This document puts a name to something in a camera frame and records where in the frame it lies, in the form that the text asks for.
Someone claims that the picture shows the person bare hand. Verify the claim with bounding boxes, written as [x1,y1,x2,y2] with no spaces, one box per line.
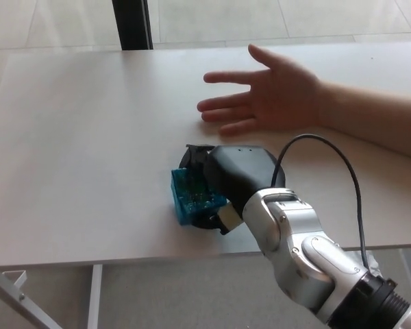
[197,43,325,137]

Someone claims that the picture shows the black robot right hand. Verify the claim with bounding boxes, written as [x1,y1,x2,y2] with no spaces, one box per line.
[179,143,287,236]

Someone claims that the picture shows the blue tape-wrapped cube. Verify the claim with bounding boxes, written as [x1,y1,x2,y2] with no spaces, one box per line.
[171,167,227,226]

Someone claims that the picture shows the person bare forearm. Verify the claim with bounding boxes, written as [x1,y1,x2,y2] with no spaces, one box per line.
[316,80,411,162]

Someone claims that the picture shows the black vertical pillar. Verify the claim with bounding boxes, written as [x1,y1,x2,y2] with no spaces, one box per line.
[111,0,154,51]

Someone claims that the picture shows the white straight table leg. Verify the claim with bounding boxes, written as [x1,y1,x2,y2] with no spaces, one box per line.
[87,263,103,329]

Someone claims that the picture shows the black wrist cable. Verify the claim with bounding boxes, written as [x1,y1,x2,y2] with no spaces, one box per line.
[272,133,373,271]

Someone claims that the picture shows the white metal hook bracket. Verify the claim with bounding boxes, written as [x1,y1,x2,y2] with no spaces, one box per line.
[1,269,27,297]

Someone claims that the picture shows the grey diagonal frame bar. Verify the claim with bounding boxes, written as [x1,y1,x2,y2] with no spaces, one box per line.
[0,273,61,329]

